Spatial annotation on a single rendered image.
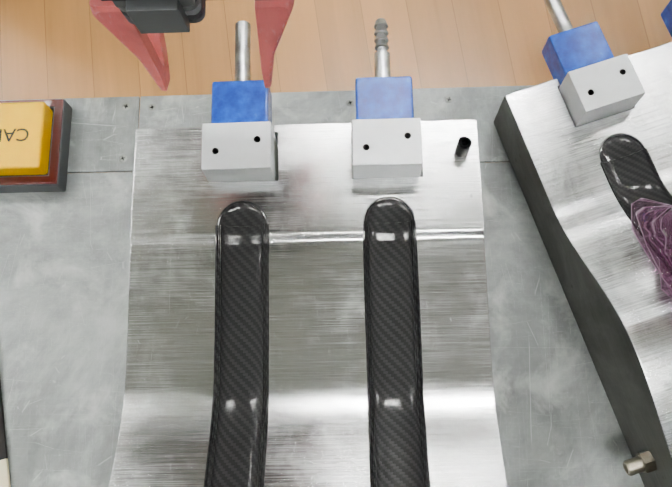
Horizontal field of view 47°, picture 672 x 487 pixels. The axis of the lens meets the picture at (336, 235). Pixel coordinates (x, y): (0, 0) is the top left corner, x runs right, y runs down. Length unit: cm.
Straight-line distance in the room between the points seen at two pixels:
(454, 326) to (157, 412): 22
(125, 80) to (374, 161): 28
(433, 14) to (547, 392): 35
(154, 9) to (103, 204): 37
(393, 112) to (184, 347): 23
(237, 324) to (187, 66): 27
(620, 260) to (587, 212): 5
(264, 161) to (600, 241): 26
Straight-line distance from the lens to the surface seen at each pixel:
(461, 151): 57
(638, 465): 62
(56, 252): 70
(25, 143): 70
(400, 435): 54
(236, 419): 55
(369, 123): 56
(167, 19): 35
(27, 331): 69
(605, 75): 64
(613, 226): 62
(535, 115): 64
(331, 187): 57
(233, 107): 58
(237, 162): 55
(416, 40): 72
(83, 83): 75
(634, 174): 65
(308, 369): 55
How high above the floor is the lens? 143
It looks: 75 degrees down
